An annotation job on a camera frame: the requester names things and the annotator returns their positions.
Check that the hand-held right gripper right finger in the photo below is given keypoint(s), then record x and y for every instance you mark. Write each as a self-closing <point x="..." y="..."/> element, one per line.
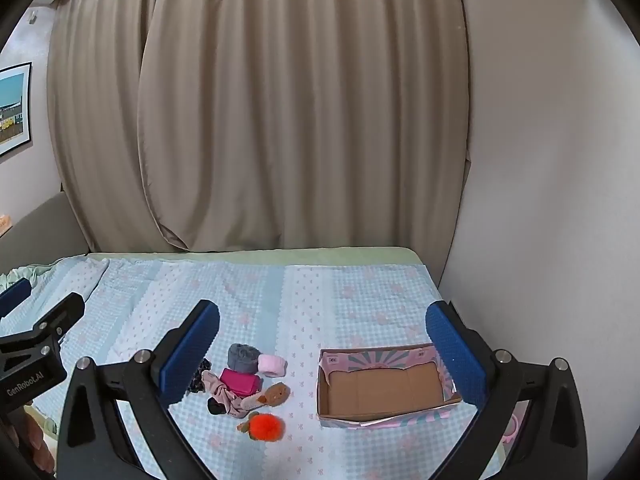
<point x="455" y="355"/>

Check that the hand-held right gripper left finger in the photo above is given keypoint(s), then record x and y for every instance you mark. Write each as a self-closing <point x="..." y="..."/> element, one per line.
<point x="192" y="350"/>

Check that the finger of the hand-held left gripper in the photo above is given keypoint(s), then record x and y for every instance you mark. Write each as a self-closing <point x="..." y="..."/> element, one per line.
<point x="15" y="295"/>
<point x="62" y="312"/>

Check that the dark patterned cloth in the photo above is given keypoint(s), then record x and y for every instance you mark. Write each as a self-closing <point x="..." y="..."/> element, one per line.
<point x="200" y="377"/>

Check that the grey sock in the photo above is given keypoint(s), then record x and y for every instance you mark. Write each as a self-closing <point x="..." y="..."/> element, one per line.
<point x="242" y="358"/>

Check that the pink sock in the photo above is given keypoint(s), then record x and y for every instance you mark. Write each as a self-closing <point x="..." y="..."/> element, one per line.
<point x="222" y="395"/>

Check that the magenta zip pouch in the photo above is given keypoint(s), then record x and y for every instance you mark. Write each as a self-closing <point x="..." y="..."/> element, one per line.
<point x="240" y="381"/>

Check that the cardboard box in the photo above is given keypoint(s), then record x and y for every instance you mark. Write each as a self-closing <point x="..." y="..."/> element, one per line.
<point x="380" y="385"/>

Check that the pink fluffy scrunchie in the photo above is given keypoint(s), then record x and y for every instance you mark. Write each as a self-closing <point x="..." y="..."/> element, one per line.
<point x="272" y="365"/>

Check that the brown plush toy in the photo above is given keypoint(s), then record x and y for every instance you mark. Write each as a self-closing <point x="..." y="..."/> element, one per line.
<point x="276" y="394"/>

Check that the orange pom-pom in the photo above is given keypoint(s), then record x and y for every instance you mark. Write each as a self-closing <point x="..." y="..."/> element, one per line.
<point x="265" y="427"/>

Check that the person's left hand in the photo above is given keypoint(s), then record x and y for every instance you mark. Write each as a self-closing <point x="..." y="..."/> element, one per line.
<point x="37" y="435"/>

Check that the grey padded headboard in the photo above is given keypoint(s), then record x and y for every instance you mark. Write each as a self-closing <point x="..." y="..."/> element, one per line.
<point x="45" y="235"/>

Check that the wooden object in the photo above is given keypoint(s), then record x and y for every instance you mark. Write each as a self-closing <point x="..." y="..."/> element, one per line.
<point x="4" y="224"/>

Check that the pink plastic object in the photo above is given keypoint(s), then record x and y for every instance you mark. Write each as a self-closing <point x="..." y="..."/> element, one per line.
<point x="515" y="425"/>

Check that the blue checked blanket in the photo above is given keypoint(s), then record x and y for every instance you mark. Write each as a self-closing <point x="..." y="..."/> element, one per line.
<point x="300" y="305"/>

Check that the beige curtain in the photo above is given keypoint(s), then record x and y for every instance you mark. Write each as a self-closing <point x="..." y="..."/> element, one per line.
<point x="275" y="110"/>

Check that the framed wall picture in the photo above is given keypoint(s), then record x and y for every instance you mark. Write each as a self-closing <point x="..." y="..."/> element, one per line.
<point x="12" y="110"/>

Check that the white wall fixture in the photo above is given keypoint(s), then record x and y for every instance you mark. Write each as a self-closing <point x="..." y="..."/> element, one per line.
<point x="33" y="17"/>

